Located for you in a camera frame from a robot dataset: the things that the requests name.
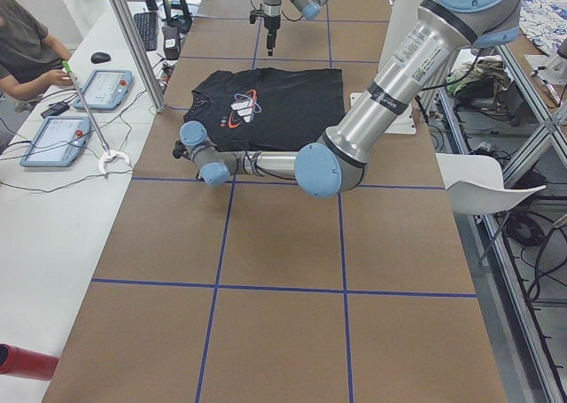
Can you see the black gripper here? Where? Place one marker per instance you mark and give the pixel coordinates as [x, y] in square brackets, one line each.
[270, 25]

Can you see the black graphic t-shirt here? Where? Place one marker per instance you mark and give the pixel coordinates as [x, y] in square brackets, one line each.
[268, 109]

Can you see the pile of clothes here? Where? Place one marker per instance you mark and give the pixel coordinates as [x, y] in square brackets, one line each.
[484, 79]

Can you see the black keyboard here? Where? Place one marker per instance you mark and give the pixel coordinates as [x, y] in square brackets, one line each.
[147, 26]

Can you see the black computer mouse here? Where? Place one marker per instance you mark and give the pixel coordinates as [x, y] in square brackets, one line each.
[100, 57]

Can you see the far teach pendant tablet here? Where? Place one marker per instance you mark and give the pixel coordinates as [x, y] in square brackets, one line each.
[106, 89]

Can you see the teach pendant tablet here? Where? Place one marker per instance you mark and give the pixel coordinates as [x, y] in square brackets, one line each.
[106, 89]
[59, 141]

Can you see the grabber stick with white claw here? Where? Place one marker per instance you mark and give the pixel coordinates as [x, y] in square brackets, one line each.
[109, 155]

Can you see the black power adapter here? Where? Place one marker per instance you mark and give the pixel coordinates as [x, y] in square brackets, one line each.
[55, 109]

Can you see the near teach pendant tablet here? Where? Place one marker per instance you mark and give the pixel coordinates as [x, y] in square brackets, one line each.
[59, 141]

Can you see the seated person in grey shirt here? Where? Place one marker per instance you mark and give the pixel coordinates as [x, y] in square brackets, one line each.
[31, 57]

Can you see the white plastic chair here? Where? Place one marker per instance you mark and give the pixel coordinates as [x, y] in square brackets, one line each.
[475, 185]

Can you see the blue white patterned cloth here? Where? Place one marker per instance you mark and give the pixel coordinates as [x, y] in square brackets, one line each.
[543, 22]

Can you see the red cylinder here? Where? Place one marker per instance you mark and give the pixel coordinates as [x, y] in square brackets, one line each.
[19, 362]

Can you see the aluminium frame post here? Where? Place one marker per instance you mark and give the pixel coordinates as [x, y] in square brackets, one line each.
[137, 50]

